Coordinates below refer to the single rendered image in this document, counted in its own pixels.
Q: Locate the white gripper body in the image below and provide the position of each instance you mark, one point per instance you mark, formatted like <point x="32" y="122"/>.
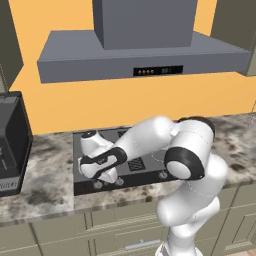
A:
<point x="107" y="174"/>

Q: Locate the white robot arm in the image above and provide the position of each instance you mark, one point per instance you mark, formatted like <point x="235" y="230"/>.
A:
<point x="190" y="186"/>

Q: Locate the silver hob knob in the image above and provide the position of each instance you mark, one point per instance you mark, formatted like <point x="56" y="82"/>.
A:
<point x="97" y="185"/>
<point x="163" y="174"/>
<point x="119" y="181"/>

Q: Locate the black hob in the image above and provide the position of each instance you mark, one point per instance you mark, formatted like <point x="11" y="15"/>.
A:
<point x="143" y="181"/>

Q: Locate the olive drawer front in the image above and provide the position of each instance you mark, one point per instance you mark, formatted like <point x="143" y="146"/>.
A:
<point x="133" y="226"/>

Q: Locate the olive base cupboard door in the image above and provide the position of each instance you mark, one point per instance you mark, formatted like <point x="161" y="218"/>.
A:
<point x="43" y="236"/>
<point x="243" y="220"/>

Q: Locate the grey range hood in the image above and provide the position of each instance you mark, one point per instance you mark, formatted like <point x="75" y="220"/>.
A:
<point x="100" y="60"/>

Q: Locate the olive wall cupboard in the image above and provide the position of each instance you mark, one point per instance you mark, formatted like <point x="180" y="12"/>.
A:
<point x="235" y="23"/>
<point x="8" y="40"/>

